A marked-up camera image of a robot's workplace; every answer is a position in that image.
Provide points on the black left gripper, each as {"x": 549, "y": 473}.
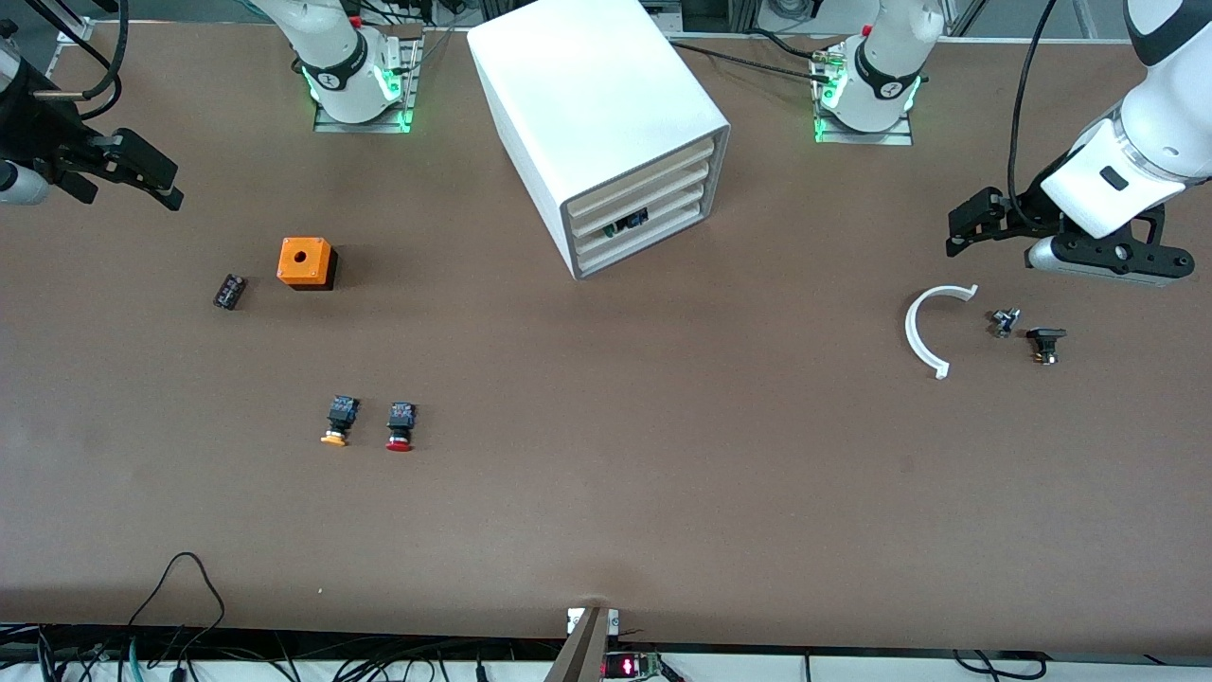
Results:
{"x": 1030, "y": 215}

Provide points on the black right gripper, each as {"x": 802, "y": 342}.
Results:
{"x": 30, "y": 130}

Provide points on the green push button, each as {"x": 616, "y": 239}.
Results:
{"x": 627, "y": 224}

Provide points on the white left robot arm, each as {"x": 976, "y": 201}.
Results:
{"x": 1165, "y": 123}

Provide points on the orange push button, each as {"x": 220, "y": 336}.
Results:
{"x": 340, "y": 414}

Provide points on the red push button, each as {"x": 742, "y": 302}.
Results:
{"x": 401, "y": 421}

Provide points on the small grey metal part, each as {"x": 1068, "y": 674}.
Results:
{"x": 1005, "y": 322}

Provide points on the white curved plastic part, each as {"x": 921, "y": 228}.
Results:
{"x": 911, "y": 327}

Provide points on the black knob part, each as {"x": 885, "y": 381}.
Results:
{"x": 1045, "y": 339}

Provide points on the small black terminal block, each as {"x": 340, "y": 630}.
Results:
{"x": 230, "y": 291}

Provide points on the orange box with hole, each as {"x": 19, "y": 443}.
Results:
{"x": 303, "y": 260}

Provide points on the small device with red display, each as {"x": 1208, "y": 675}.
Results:
{"x": 625, "y": 666}

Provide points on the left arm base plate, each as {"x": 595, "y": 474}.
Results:
{"x": 881, "y": 137}

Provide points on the aluminium frame profile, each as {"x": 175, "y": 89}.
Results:
{"x": 76, "y": 36}

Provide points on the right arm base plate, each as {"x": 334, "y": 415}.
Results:
{"x": 407, "y": 85}

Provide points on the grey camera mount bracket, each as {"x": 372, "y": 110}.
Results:
{"x": 587, "y": 654}

